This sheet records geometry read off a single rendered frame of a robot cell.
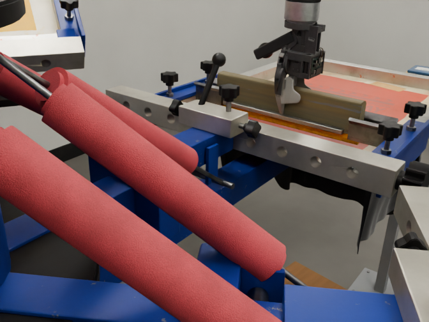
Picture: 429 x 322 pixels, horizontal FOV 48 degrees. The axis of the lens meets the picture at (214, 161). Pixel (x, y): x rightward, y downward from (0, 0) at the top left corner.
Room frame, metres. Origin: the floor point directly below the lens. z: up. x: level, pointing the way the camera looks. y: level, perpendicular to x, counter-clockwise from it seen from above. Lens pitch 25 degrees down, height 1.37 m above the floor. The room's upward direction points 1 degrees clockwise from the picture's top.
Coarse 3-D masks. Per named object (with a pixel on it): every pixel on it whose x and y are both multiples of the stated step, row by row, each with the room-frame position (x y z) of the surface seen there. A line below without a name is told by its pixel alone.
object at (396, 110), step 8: (360, 88) 1.45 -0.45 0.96; (368, 88) 1.46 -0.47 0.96; (376, 88) 1.46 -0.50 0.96; (384, 88) 1.46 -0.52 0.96; (384, 96) 1.37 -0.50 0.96; (392, 96) 1.37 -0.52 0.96; (400, 96) 1.38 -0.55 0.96; (408, 96) 1.38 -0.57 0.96; (416, 96) 1.38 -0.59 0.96; (424, 96) 1.38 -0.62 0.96; (400, 104) 1.30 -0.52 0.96; (384, 112) 1.23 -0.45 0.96; (392, 112) 1.23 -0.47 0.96; (400, 112) 1.23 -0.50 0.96; (400, 120) 1.17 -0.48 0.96; (288, 128) 1.09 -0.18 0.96; (312, 136) 1.04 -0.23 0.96; (320, 136) 1.05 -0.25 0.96; (344, 144) 1.00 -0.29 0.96; (352, 144) 1.00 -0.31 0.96; (360, 144) 1.00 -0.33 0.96
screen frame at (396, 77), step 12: (324, 60) 1.67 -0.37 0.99; (252, 72) 1.48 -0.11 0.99; (264, 72) 1.51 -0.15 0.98; (336, 72) 1.63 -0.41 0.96; (348, 72) 1.61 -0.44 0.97; (360, 72) 1.58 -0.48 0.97; (372, 72) 1.56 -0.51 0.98; (384, 72) 1.53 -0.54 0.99; (396, 72) 1.53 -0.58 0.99; (396, 84) 1.51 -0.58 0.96; (408, 84) 1.49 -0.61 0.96; (420, 84) 1.47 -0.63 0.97; (192, 96) 1.22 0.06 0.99; (420, 120) 1.08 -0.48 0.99
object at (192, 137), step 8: (192, 128) 0.85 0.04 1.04; (176, 136) 0.81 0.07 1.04; (184, 136) 0.81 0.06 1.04; (192, 136) 0.82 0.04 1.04; (200, 136) 0.82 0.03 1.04; (208, 136) 0.82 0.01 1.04; (216, 136) 0.83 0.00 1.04; (192, 144) 0.78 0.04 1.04; (200, 144) 0.79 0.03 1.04; (208, 144) 0.81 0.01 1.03; (224, 144) 0.85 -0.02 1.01; (232, 144) 0.87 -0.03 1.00; (200, 152) 0.79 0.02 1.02; (224, 152) 0.85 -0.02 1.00; (200, 160) 0.79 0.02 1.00
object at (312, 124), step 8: (224, 104) 1.17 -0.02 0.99; (232, 104) 1.16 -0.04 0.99; (240, 104) 1.15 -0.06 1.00; (256, 112) 1.11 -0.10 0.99; (264, 112) 1.10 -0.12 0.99; (272, 112) 1.09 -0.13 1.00; (288, 120) 1.06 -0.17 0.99; (296, 120) 1.05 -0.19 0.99; (304, 120) 1.04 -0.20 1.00; (320, 128) 1.01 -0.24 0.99; (328, 128) 1.00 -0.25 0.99; (336, 128) 0.99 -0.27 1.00
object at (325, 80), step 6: (312, 78) 1.56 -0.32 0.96; (318, 78) 1.56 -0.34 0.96; (324, 78) 1.57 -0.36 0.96; (330, 78) 1.57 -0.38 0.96; (336, 78) 1.57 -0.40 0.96; (318, 84) 1.49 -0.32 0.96; (324, 84) 1.49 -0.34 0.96; (330, 84) 1.49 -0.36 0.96; (336, 84) 1.49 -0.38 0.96; (342, 84) 1.49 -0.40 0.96; (348, 84) 1.49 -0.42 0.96; (354, 84) 1.50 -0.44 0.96; (360, 84) 1.50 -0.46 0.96; (348, 90) 1.43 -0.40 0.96; (258, 120) 1.14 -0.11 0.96; (276, 126) 1.10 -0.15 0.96; (282, 126) 1.10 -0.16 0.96
